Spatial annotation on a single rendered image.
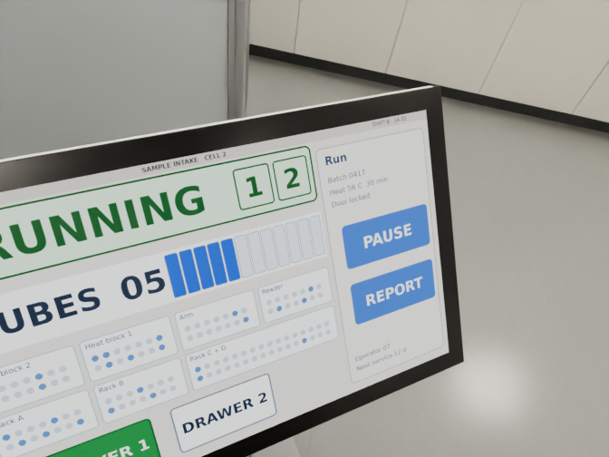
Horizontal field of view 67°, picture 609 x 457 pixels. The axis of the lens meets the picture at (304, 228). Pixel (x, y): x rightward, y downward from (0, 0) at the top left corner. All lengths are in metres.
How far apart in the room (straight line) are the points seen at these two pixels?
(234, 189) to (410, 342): 0.26
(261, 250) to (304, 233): 0.04
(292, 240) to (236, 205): 0.06
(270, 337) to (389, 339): 0.13
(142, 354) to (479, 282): 1.65
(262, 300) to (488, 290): 1.57
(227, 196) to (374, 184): 0.14
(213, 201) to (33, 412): 0.22
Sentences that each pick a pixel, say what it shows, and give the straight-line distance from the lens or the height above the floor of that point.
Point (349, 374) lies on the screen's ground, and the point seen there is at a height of 0.99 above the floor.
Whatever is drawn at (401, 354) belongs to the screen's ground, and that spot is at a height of 0.99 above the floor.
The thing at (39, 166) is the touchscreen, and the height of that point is 1.19.
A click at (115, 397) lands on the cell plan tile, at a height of 1.04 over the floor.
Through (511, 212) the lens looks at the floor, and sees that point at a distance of 2.27.
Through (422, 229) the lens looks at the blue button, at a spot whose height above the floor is 1.09.
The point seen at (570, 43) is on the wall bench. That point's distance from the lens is 2.65.
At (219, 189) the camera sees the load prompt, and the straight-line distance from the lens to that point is 0.40.
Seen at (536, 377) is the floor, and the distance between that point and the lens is 1.85.
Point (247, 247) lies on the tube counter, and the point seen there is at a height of 1.12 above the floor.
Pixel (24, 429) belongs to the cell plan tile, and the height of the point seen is 1.04.
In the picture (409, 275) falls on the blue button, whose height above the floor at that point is 1.06.
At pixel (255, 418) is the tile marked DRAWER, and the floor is 0.99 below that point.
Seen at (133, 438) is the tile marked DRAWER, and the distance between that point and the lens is 0.46.
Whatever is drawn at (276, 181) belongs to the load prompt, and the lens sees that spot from 0.41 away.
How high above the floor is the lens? 1.45
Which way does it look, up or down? 51 degrees down
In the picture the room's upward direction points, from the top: 11 degrees clockwise
